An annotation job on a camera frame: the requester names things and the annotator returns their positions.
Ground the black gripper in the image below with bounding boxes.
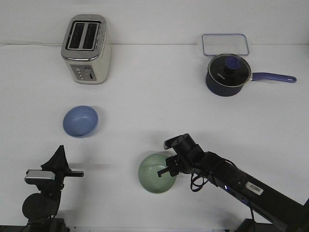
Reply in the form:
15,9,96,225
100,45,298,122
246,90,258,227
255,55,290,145
38,145,84,193
157,133,204,177

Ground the green bowl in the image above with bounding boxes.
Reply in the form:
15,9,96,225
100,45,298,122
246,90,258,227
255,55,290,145
138,153,176,193

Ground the blue bowl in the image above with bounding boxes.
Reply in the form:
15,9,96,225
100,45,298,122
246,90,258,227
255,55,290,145
62,105,98,138

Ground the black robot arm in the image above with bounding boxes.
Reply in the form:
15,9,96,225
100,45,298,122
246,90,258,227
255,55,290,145
0,145,84,232
158,133,309,232

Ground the dark blue saucepan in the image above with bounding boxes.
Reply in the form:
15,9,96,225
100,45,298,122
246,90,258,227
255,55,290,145
205,54,297,97

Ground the glass pot lid blue knob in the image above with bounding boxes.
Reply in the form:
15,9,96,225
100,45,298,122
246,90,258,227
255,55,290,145
208,54,252,87

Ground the silver two-slot toaster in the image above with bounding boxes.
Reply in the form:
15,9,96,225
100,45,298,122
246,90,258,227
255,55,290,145
61,14,112,85

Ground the clear blue-rimmed container lid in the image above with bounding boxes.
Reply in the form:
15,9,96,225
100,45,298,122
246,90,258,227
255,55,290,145
201,33,250,57

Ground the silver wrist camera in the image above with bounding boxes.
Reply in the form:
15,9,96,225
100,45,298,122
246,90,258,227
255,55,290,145
25,170,56,185
163,135,181,150

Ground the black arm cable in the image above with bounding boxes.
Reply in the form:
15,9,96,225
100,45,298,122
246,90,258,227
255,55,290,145
190,157,256,223

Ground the white toaster power cable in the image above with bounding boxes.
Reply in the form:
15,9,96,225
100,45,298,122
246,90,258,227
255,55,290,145
0,41,64,48

